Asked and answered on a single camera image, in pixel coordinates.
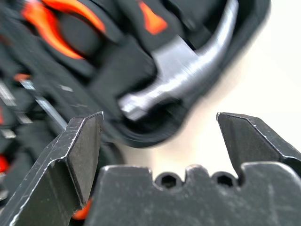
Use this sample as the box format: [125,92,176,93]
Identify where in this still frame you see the orange handled pliers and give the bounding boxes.
[20,0,107,60]

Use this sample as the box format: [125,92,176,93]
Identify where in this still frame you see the steel claw hammer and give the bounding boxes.
[117,0,240,122]

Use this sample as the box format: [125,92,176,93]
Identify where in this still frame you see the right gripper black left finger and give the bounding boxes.
[0,111,105,226]

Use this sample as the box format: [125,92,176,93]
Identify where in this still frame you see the orange black screwdriver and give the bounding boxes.
[20,79,94,221]

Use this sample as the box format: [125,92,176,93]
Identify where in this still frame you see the black tool case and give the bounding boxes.
[0,0,271,226]

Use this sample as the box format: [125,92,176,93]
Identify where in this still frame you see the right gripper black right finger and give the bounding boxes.
[216,112,301,176]

